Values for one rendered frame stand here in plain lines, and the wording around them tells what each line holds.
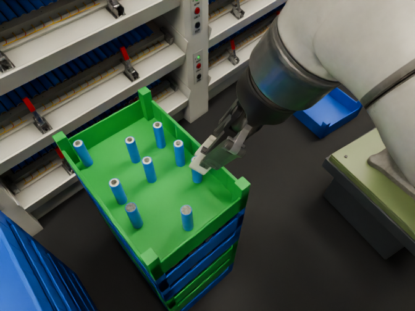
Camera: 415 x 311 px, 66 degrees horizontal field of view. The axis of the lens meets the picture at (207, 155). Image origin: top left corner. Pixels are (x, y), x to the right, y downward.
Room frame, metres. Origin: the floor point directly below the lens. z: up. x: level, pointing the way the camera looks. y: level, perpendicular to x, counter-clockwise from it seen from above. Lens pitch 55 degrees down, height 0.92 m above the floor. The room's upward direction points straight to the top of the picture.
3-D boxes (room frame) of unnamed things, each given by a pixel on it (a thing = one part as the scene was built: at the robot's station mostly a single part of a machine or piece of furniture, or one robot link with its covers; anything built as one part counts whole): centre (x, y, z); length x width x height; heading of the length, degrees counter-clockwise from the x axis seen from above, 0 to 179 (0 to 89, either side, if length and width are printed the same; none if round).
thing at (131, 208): (0.22, 0.12, 0.44); 0.02 x 0.02 x 0.06
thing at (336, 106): (0.91, -0.41, 0.04); 0.30 x 0.20 x 0.08; 34
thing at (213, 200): (0.31, 0.10, 0.44); 0.30 x 0.20 x 0.08; 41
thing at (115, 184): (0.27, 0.15, 0.44); 0.02 x 0.02 x 0.06
